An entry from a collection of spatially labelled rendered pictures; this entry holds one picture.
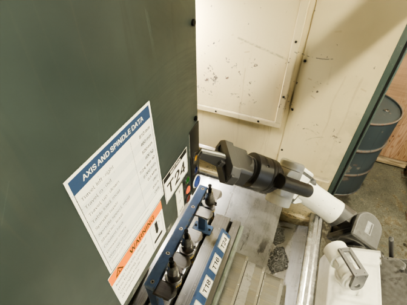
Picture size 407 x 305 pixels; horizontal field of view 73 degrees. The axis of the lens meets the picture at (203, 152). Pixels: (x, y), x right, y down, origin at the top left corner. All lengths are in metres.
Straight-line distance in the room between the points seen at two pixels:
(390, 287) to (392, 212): 2.23
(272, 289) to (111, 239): 1.27
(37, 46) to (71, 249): 0.21
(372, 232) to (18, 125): 1.02
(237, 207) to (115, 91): 1.44
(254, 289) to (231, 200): 0.50
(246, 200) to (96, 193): 1.42
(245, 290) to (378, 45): 1.20
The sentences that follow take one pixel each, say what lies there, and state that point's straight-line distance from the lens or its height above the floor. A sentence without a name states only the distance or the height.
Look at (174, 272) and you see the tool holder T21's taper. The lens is 0.99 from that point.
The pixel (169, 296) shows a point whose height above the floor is 1.22.
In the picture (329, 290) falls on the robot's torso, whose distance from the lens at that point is 0.97.
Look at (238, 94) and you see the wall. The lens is 1.34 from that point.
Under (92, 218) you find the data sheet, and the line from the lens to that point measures 0.36.
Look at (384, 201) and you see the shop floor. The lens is 3.23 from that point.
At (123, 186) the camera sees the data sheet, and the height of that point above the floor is 1.88.
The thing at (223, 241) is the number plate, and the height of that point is 0.94.
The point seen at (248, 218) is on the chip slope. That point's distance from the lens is 1.69.
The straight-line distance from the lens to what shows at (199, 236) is 1.10.
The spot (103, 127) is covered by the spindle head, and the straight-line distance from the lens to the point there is 0.32.
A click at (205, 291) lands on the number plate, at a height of 0.93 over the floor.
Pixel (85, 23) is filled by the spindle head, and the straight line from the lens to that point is 0.29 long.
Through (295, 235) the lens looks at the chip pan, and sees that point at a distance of 1.84.
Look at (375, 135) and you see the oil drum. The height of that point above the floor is 0.77.
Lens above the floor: 2.17
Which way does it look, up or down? 43 degrees down
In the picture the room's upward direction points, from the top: straight up
